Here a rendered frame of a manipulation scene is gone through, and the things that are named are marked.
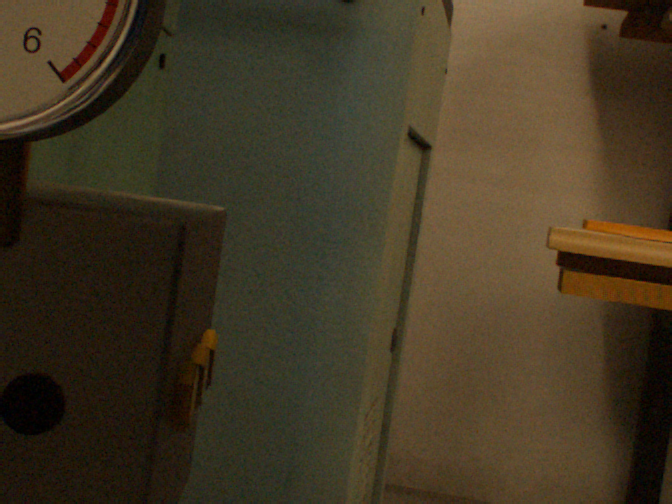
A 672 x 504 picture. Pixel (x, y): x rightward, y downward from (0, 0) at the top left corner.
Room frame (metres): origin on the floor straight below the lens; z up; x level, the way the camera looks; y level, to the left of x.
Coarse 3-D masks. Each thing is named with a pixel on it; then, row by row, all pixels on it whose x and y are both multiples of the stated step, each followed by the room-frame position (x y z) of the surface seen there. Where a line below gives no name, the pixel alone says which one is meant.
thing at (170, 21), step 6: (168, 0) 0.80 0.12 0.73; (174, 0) 0.83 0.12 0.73; (168, 6) 0.80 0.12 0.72; (174, 6) 0.83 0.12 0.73; (168, 12) 0.81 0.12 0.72; (174, 12) 0.84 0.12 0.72; (168, 18) 0.81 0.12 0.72; (174, 18) 0.84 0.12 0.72; (162, 24) 0.80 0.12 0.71; (168, 24) 0.82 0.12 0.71; (174, 24) 0.84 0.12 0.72; (162, 30) 0.82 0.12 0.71; (168, 30) 0.83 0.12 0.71; (174, 30) 0.85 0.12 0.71
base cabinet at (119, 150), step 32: (160, 32) 0.78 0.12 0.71; (160, 64) 0.79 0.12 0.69; (128, 96) 0.69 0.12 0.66; (160, 96) 0.82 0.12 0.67; (96, 128) 0.60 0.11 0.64; (128, 128) 0.70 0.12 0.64; (160, 128) 0.84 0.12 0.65; (32, 160) 0.48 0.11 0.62; (64, 160) 0.54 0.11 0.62; (96, 160) 0.62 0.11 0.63; (128, 160) 0.72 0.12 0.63; (128, 192) 0.74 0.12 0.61
